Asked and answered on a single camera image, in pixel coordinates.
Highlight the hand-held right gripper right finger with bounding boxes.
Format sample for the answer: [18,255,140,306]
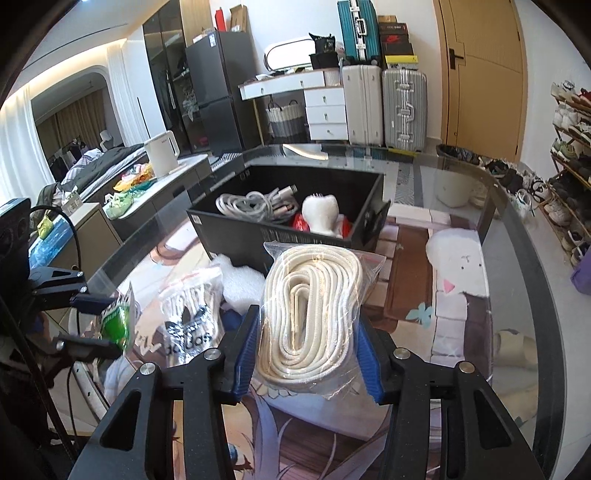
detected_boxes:
[356,323,541,480]

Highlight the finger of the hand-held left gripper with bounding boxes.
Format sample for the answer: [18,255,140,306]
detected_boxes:
[69,293,114,315]
[53,336,123,362]

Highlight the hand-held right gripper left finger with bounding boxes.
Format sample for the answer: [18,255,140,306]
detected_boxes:
[69,305,260,480]

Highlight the green white packet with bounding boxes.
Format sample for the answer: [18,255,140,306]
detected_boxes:
[99,283,140,357]

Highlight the bag of white logo shoelaces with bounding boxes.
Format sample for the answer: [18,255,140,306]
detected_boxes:
[158,268,227,361]

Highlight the bag of cream shoelaces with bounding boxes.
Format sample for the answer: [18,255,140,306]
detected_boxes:
[257,239,387,401]

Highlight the black cardboard box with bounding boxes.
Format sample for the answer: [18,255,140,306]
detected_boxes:
[186,165,391,274]

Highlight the red white small packet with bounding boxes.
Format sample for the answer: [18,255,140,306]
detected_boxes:
[291,214,354,239]

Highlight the white charging cable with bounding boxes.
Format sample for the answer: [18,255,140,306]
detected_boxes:
[215,185,299,223]

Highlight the white plug adapter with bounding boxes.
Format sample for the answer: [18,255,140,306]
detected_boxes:
[302,193,343,237]

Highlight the white foam wrap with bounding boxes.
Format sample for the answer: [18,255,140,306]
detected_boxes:
[210,253,267,315]

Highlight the colorful snack packets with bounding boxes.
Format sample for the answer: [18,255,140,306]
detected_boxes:
[103,163,156,219]

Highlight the grey sideboard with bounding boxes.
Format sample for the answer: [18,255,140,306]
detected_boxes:
[60,154,213,243]

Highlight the bed with clothes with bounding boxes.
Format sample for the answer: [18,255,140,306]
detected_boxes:
[50,142,149,200]

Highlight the beige slipper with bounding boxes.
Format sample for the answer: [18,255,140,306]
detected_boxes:
[492,328,539,369]

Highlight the white electric kettle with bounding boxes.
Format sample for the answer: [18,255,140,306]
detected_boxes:
[144,130,181,179]

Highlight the purple bag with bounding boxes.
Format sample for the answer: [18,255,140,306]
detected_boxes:
[570,257,591,297]

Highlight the dark glass cabinet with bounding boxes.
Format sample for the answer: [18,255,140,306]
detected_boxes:
[141,0,193,156]

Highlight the shoes on floor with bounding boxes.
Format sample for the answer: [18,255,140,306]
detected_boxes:
[479,156,551,219]

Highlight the grey woven basket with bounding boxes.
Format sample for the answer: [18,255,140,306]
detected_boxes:
[265,100,308,142]

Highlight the dark grey fridge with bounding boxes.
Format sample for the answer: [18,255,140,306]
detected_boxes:
[185,31,260,156]

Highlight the white vanity desk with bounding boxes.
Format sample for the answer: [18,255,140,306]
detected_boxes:
[238,68,348,142]

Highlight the silver suitcase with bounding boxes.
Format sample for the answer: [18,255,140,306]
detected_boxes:
[381,66,428,151]

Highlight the white suitcase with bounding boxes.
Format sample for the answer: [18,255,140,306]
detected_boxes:
[341,64,385,147]

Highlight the shoe rack with shoes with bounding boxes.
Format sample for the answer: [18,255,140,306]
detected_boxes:
[544,80,591,268]

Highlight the metal shoe rack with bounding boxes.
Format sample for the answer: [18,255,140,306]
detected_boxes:
[549,88,591,261]

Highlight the wooden door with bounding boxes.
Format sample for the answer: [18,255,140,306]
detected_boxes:
[438,0,528,163]

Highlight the oval white mirror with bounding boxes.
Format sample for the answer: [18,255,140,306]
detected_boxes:
[261,39,320,73]

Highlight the black handbag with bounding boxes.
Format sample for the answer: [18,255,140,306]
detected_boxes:
[308,32,343,70]

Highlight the brown cardboard sheet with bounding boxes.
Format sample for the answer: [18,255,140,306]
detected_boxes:
[229,4,250,33]

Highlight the teal suitcase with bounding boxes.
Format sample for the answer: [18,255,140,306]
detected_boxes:
[337,0,382,66]

